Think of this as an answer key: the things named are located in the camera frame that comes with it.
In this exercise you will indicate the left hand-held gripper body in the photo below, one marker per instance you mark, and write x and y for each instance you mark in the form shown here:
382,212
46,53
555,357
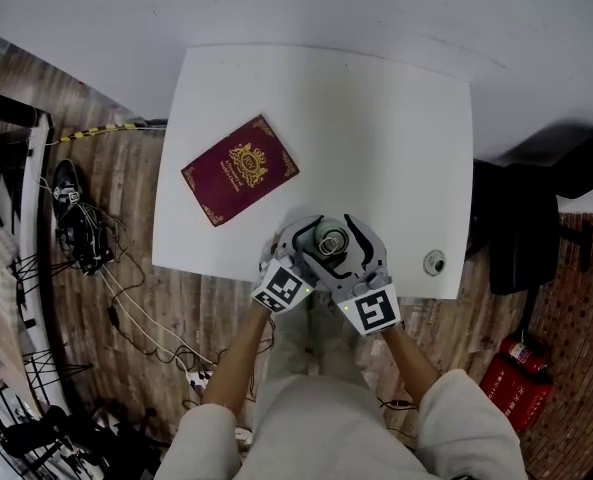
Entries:
281,288

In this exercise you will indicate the black office chair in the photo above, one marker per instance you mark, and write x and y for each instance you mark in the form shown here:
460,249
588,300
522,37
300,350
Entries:
521,238

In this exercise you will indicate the red fire extinguisher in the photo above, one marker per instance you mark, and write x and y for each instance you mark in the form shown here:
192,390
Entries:
523,354

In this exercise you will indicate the person's left forearm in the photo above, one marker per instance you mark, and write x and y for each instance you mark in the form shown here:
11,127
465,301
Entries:
236,368

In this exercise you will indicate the white table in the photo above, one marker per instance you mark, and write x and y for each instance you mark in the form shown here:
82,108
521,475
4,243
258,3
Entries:
376,133

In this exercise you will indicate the white power strip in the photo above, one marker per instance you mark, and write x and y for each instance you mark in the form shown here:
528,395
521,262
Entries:
199,380

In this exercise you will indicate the small metal jar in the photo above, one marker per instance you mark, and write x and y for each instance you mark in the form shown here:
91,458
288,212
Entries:
328,228

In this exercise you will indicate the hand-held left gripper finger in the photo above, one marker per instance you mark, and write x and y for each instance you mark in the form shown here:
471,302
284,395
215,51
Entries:
287,238

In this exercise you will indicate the person's cream clothing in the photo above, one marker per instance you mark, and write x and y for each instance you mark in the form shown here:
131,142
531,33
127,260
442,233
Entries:
336,438

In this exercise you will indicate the black metal railing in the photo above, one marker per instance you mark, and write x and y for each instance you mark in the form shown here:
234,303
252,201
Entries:
6,110

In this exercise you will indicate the person's left shoe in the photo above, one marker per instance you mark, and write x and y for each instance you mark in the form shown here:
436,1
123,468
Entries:
296,343

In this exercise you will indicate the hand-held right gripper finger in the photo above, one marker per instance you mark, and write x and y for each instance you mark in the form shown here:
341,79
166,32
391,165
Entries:
317,270
373,248

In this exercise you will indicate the yellow black striped tape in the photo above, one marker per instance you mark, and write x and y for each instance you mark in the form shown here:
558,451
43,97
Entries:
106,129

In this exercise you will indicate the red fire extinguisher box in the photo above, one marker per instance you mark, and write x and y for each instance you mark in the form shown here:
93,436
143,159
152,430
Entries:
516,398

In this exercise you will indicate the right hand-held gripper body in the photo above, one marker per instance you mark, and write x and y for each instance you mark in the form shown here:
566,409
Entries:
373,310

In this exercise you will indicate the person's right forearm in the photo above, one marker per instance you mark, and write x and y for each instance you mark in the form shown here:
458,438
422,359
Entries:
411,363

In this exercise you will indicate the maroon book gold ornament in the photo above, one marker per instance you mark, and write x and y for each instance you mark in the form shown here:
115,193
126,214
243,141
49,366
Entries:
238,170

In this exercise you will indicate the black metal stand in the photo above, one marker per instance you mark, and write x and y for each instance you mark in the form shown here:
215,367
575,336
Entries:
46,443

